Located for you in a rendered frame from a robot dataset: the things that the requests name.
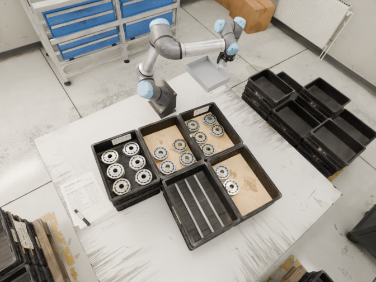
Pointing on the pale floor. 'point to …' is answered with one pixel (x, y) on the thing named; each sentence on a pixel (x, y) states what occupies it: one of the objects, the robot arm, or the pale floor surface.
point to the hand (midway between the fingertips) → (217, 66)
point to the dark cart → (366, 231)
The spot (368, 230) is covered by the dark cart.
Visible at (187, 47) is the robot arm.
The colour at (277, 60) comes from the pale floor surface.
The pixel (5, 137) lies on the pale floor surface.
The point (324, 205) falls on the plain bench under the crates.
